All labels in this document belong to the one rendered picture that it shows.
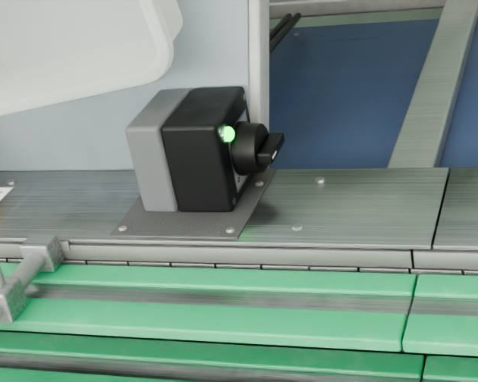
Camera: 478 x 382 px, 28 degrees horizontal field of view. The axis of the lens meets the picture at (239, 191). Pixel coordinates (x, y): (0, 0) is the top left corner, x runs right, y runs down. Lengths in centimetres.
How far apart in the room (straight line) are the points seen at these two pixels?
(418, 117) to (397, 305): 27
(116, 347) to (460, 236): 30
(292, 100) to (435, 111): 18
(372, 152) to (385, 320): 26
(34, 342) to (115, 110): 22
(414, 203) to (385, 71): 33
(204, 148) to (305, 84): 32
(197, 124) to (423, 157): 20
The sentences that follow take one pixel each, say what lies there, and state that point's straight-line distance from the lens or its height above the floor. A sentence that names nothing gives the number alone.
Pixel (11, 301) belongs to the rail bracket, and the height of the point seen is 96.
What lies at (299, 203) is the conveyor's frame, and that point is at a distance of 77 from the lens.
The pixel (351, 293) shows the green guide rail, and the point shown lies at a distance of 69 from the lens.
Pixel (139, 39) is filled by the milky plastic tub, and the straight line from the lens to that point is 83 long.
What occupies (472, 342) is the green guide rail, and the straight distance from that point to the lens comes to 63.
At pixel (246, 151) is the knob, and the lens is 76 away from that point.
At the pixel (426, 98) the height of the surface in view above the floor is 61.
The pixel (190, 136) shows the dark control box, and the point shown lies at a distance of 75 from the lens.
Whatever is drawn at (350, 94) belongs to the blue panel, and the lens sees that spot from 101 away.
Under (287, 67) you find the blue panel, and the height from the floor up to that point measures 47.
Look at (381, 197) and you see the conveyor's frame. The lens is 77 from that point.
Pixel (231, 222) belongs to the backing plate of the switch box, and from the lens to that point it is 76.
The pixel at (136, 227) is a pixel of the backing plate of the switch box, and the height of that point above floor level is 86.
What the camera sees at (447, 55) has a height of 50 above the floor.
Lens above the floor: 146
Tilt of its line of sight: 55 degrees down
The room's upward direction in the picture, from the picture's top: 149 degrees counter-clockwise
